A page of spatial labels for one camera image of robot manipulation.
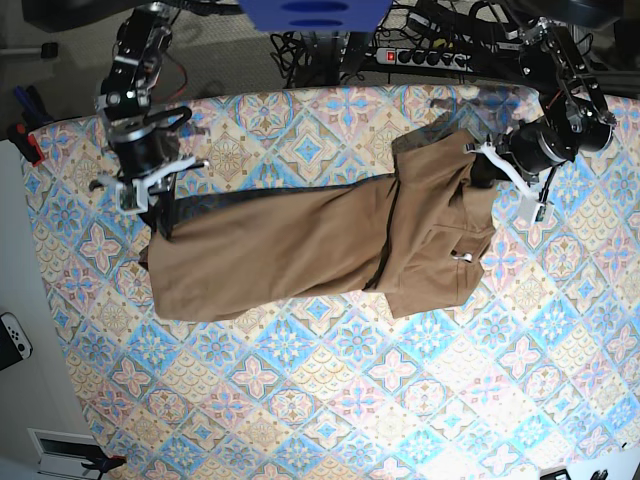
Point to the white power strip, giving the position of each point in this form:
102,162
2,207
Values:
438,59

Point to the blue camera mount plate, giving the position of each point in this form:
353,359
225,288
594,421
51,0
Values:
315,15

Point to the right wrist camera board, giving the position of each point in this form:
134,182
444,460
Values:
132,199

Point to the brown t-shirt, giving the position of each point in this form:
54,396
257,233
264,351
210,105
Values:
417,236

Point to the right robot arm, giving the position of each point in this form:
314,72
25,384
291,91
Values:
144,139

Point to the white game controller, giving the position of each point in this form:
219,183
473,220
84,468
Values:
17,335

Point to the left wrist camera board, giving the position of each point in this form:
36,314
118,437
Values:
533,211

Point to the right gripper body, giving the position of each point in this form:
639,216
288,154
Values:
152,181

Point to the white wall vent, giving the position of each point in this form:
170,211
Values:
61,455

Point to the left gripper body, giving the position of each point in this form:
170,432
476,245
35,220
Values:
527,161

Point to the red black table clamp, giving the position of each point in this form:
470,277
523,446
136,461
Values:
26,143

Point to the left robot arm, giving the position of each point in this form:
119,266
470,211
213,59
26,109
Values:
575,118

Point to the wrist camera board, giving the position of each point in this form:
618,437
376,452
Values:
533,211
132,199

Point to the orange black bottom clamp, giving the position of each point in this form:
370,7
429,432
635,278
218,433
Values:
103,464

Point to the patterned tile tablecloth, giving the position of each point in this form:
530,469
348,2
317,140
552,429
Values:
539,368

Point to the blue handled clamp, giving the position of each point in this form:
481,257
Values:
34,112

